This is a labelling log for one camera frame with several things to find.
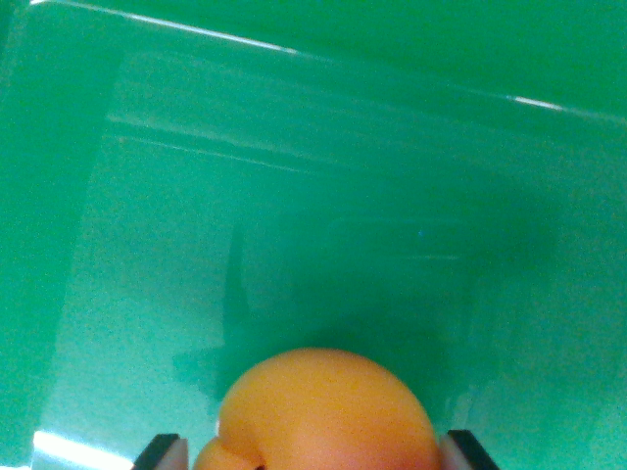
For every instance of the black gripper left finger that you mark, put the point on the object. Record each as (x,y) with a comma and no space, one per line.
(164,453)

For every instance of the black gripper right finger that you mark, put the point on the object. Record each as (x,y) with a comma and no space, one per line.
(465,453)

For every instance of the yellow orange peach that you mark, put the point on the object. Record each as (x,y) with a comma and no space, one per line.
(323,411)

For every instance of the green plastic bin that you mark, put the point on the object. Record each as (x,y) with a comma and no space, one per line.
(313,196)

